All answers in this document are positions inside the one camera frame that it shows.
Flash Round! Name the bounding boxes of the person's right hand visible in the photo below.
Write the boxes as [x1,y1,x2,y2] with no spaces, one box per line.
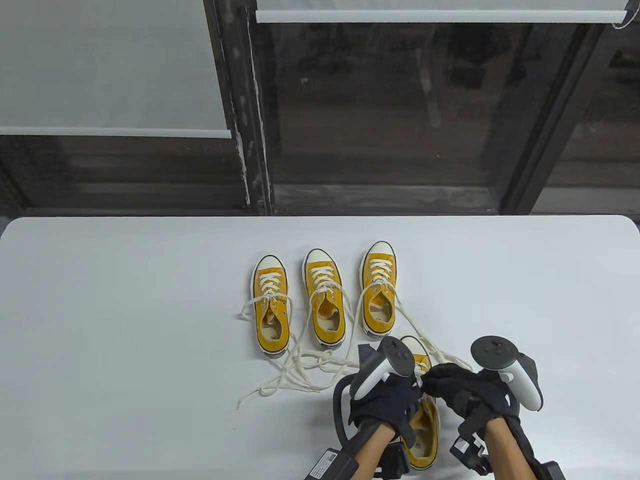
[421,363,522,432]

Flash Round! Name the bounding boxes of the person's left hand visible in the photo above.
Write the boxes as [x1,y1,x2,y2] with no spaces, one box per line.
[348,372,424,449]

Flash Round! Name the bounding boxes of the yellow canvas shoe white laces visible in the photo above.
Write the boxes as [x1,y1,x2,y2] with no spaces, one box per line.
[330,241,474,382]
[235,255,326,411]
[399,335,442,472]
[260,248,362,398]

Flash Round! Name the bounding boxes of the person's left forearm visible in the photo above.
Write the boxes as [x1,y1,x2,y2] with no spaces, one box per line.
[350,424,397,480]

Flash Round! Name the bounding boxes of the person's right forearm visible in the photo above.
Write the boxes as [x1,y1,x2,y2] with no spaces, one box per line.
[484,414,540,480]

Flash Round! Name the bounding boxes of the grey and white handheld controller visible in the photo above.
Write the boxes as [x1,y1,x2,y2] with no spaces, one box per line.
[348,336,417,401]
[470,335,544,412]

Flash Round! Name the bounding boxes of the black box with white label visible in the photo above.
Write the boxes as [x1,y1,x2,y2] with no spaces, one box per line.
[309,446,360,480]

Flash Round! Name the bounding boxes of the dark framed window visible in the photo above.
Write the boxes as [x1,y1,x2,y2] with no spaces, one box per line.
[0,0,640,218]

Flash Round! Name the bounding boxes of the short white roller blind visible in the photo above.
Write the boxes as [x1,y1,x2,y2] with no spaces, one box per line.
[255,0,630,24]

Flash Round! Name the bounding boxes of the long white roller blind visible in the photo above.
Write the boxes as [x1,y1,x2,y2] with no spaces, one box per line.
[0,0,233,139]

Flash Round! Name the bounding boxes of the black cable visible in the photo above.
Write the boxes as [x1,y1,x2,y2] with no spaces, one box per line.
[332,375,357,447]

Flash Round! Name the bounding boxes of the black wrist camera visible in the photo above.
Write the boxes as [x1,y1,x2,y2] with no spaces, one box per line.
[377,442,412,480]
[449,434,493,477]

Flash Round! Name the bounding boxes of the white blind cord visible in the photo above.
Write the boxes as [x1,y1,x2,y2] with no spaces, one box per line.
[613,6,640,30]

